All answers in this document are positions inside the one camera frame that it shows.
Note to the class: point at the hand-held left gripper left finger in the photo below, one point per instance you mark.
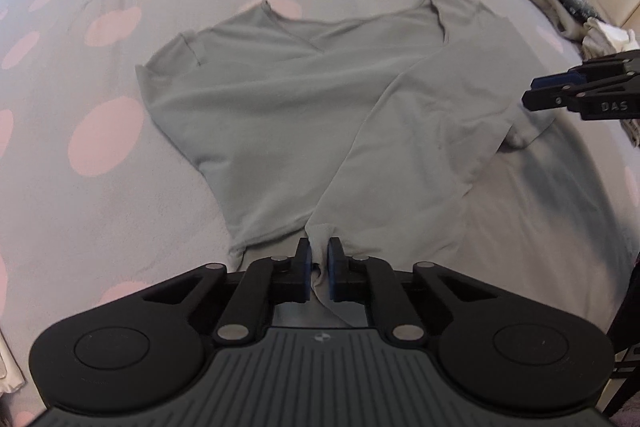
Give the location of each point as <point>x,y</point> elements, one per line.
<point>306,272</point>

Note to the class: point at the bed with pink-dotted sheet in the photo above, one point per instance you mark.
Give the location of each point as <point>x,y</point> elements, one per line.
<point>100,207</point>

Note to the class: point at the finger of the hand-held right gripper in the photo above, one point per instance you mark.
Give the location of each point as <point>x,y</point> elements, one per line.
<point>555,81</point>
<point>545,99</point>

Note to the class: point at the black stand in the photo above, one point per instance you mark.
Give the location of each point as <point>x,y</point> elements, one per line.
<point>627,357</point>

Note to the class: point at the grey shirt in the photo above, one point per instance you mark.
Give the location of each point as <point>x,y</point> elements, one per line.
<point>300,107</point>

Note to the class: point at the white folded cloth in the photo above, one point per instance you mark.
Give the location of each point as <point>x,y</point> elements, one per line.
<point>610,37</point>

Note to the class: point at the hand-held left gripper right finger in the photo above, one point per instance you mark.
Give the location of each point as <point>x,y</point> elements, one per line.
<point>334,272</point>

